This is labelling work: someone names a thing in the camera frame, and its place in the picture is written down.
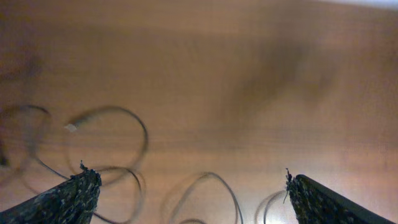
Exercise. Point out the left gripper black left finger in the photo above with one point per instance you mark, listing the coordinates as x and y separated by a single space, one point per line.
74 201

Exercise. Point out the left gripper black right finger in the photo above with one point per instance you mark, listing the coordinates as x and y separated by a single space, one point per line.
314 203

